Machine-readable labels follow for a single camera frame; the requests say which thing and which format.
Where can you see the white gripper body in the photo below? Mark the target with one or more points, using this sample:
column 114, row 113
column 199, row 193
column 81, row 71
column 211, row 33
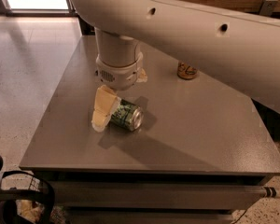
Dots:
column 120, row 76

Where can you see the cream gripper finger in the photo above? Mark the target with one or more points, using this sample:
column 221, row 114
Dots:
column 141, row 75
column 105, row 104

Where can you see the green soda can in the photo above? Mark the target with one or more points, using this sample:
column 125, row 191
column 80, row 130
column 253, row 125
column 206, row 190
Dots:
column 128, row 116

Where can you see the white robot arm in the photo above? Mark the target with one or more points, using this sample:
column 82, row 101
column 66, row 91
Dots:
column 237, row 49

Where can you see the orange soda can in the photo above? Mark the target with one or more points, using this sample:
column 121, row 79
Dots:
column 186, row 71

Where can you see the grey counter drawer front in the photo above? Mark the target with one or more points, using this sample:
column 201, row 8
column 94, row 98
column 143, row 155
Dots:
column 156, row 195

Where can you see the metal rod with black band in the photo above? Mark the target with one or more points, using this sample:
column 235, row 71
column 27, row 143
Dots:
column 271, row 192

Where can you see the right metal wall bracket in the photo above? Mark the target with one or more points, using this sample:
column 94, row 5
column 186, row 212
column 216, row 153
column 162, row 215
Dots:
column 267, row 7

